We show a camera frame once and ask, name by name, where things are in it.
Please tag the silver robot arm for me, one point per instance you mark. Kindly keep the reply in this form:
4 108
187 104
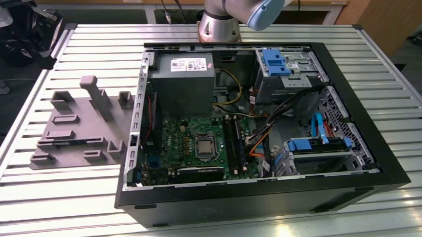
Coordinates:
218 27

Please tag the black RAM slot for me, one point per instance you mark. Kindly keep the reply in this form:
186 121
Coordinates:
229 143

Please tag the grey parts rack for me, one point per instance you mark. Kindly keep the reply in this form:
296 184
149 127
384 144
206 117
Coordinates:
82 118

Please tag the grey power supply unit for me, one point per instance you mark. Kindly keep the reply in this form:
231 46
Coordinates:
181 93

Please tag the green motherboard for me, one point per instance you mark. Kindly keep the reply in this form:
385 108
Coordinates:
178 148

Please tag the silver CPU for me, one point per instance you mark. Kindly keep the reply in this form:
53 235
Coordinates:
205 147

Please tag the CPU socket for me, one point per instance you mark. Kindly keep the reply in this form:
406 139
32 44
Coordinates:
206 156

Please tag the black graphics card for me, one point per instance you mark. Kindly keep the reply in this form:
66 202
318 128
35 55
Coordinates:
198 172

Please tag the blue plastic drive latch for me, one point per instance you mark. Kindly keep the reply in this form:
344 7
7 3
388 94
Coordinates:
274 63

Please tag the metal optical drive cage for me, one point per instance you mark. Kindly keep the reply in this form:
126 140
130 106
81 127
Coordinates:
297 81

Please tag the hard disk in blue carrier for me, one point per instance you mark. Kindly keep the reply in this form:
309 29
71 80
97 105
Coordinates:
300 145

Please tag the black PC case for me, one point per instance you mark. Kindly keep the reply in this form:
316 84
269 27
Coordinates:
264 205

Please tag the perforated metal disk cage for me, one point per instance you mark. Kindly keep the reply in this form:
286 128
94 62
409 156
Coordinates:
360 145

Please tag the wooden cabinet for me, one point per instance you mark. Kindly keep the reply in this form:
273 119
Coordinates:
389 22

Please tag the wooden desk white frame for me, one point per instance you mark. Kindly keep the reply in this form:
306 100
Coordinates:
150 13

